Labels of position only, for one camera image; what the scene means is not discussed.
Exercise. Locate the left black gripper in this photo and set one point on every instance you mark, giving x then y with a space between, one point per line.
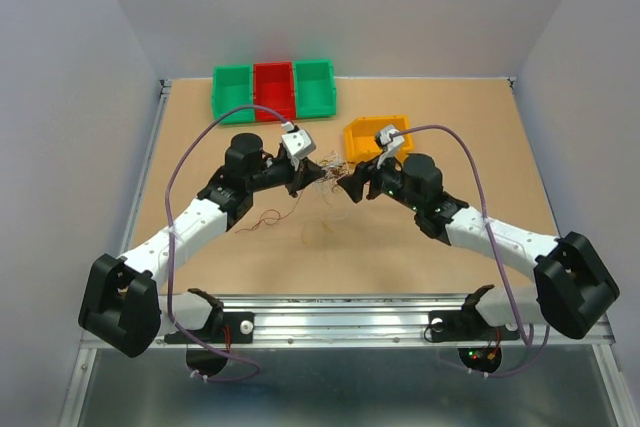
301 179

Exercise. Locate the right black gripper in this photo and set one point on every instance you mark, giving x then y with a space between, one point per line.
364 172

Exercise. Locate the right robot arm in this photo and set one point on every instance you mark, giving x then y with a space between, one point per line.
570 289

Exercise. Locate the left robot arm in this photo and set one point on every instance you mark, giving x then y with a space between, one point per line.
122 304

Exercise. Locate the yellow bin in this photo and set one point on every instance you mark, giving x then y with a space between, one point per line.
359 135

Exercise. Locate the right green bin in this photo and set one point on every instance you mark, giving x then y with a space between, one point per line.
315 89

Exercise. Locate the green bin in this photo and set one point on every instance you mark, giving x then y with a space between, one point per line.
315 89
232 86

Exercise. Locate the red bin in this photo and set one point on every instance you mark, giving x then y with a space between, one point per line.
273 87

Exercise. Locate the left green bin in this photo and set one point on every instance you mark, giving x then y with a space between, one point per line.
232 86

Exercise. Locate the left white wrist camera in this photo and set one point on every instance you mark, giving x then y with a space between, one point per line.
297 143

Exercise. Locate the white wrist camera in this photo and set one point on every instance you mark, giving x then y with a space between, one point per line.
297 143
389 140

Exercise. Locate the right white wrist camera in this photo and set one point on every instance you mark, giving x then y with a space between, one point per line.
389 140

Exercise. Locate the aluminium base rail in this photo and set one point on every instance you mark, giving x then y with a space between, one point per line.
268 322

